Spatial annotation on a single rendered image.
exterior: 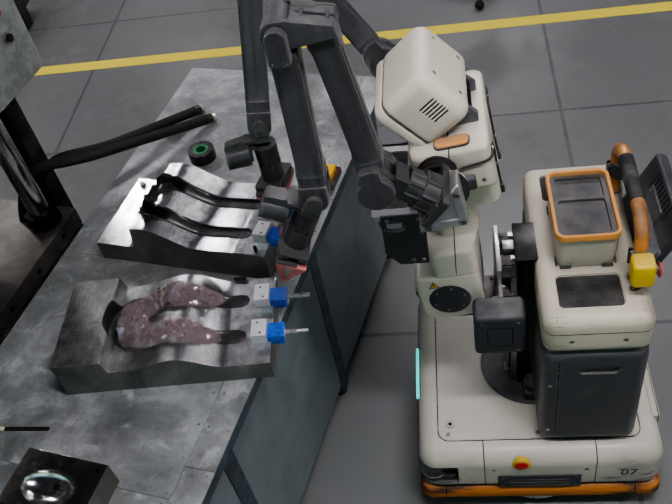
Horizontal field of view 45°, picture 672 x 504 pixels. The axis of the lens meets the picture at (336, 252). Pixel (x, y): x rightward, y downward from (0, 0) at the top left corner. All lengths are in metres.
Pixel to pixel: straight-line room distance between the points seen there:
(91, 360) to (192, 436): 0.29
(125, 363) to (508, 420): 1.07
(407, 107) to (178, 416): 0.85
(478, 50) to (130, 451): 2.89
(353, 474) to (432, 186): 1.27
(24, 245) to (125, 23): 2.77
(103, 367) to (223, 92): 1.17
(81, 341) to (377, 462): 1.09
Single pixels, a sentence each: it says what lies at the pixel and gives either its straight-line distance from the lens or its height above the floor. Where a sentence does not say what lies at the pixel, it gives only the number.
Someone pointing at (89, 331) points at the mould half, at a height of 0.91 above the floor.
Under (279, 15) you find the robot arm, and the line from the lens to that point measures 1.43.
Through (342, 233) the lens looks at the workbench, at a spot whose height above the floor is 0.54.
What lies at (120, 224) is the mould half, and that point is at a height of 0.86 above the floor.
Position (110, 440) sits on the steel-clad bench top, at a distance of 1.95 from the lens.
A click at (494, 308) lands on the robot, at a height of 0.75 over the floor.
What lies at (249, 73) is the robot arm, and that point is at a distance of 1.94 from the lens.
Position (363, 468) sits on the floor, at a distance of 2.66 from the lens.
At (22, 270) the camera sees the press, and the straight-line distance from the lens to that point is 2.45.
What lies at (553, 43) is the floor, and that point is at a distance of 4.24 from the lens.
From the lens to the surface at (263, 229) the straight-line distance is 2.06.
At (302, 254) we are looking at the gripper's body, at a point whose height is 1.07.
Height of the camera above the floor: 2.32
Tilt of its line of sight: 46 degrees down
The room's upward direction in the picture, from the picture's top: 13 degrees counter-clockwise
